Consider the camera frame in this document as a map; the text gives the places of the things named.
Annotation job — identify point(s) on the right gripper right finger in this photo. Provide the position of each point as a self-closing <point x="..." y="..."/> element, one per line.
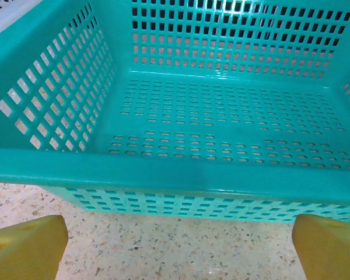
<point x="332" y="253"/>

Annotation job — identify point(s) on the white plastic basket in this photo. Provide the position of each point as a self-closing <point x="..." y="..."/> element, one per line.
<point x="6" y="21"/>

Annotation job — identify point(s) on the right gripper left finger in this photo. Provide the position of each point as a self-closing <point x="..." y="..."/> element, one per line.
<point x="23" y="251"/>

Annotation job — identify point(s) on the teal plastic basket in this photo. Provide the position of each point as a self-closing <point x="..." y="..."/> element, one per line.
<point x="192" y="175"/>

